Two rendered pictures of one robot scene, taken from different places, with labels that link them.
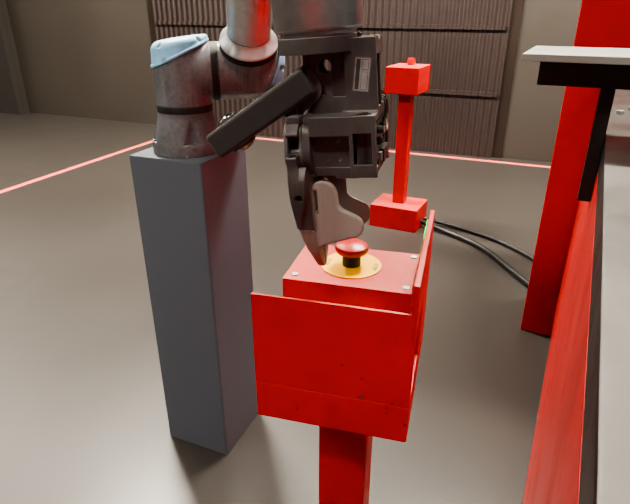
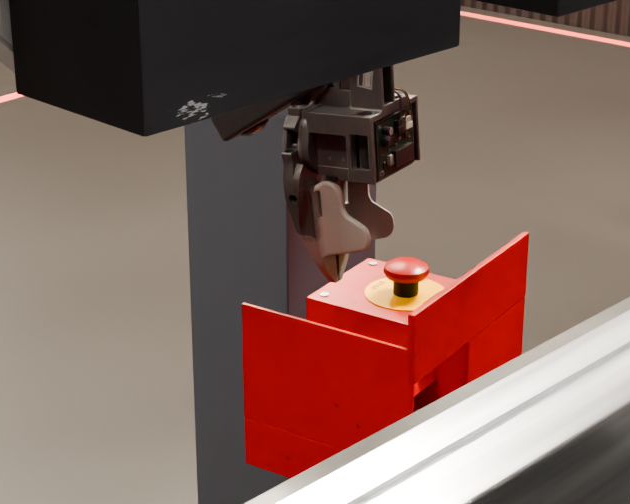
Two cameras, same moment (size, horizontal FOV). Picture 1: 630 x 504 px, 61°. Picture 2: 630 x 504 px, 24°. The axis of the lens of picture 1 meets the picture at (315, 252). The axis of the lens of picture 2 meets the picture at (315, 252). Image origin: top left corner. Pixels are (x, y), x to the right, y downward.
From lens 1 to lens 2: 0.68 m
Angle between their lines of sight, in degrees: 17
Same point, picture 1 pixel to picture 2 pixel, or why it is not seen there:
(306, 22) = not seen: hidden behind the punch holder
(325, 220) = (330, 227)
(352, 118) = (349, 118)
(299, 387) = (291, 430)
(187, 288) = not seen: hidden behind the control
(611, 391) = (448, 399)
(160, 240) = (216, 235)
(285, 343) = (276, 370)
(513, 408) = not seen: outside the picture
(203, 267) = (277, 289)
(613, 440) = (407, 422)
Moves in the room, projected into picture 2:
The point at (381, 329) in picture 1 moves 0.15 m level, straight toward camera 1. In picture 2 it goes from (376, 364) to (287, 453)
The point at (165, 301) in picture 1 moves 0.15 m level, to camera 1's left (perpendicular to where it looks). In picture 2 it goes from (214, 341) to (113, 326)
